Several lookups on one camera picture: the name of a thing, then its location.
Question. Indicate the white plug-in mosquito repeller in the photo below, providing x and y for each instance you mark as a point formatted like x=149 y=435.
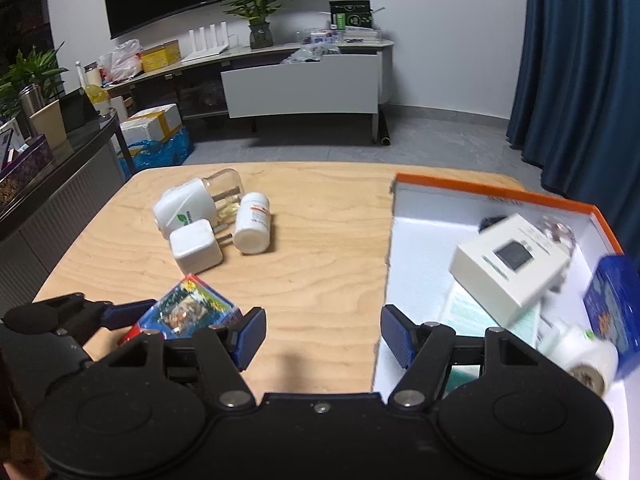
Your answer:
x=182 y=205

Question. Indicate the dark glass top sideboard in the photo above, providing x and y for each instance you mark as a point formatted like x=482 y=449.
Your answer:
x=50 y=200

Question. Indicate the white pill bottle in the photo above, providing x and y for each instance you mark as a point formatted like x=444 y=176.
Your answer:
x=252 y=225

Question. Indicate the clear plastic case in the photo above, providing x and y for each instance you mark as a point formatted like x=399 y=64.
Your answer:
x=364 y=34

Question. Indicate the white box with black print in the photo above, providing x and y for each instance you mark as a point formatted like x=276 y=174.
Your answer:
x=500 y=280

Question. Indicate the white cabinet drawer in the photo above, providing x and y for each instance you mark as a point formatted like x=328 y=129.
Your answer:
x=300 y=87

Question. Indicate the clear plastic bags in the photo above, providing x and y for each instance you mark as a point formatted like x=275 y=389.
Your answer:
x=310 y=54

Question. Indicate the small white boxes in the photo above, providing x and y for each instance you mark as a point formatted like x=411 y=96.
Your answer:
x=321 y=36

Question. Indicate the black power bank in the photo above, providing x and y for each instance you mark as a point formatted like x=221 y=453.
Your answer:
x=492 y=222

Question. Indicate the white and yellow carton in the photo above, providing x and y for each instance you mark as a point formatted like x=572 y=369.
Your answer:
x=150 y=125

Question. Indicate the leafy green plant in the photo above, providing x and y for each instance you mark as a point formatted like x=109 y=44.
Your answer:
x=30 y=70

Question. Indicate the white plug-in device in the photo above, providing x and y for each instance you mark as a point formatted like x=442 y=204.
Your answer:
x=585 y=355

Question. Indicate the white cube charger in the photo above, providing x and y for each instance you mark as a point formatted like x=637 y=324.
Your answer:
x=195 y=247

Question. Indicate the clear cube cap bottle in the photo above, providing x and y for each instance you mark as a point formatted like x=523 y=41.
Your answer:
x=557 y=232

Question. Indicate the white router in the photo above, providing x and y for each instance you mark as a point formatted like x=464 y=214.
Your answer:
x=205 y=50

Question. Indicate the yellow box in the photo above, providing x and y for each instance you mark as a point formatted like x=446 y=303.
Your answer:
x=160 y=57

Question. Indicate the purple patterned box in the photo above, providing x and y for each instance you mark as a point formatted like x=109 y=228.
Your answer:
x=25 y=170

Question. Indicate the television cabinet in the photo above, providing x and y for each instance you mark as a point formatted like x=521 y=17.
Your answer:
x=240 y=55

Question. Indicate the black roll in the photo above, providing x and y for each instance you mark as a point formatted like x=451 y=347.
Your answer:
x=384 y=132

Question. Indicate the orange rimmed white box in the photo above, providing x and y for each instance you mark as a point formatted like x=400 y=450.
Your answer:
x=425 y=240

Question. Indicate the white plastic bag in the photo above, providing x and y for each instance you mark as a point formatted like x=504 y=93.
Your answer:
x=120 y=62

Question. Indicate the blue curtain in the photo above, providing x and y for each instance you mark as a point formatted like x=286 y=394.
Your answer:
x=575 y=60

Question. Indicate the red and blue card pack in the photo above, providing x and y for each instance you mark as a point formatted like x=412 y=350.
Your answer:
x=190 y=305

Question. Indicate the teal green carton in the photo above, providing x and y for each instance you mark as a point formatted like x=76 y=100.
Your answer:
x=470 y=312

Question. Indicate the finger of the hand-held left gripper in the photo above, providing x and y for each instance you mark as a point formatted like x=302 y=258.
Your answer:
x=125 y=313

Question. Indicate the black stand-up device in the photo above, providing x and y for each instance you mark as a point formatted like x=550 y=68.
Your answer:
x=77 y=110

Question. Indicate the steel tumbler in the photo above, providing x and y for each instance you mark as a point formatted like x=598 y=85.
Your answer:
x=30 y=107

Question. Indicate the blue plastic bag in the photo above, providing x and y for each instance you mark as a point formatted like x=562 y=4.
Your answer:
x=160 y=156

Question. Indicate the potted plant in dark vase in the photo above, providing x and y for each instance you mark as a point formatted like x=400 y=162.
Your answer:
x=261 y=35

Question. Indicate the green and black box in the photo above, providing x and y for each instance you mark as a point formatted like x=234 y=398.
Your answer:
x=350 y=14

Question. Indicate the blue box with barcode label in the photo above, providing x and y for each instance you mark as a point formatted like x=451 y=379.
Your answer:
x=612 y=300

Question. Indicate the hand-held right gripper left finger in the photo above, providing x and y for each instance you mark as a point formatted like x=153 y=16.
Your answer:
x=247 y=337

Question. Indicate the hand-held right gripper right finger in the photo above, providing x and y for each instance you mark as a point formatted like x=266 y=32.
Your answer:
x=397 y=340

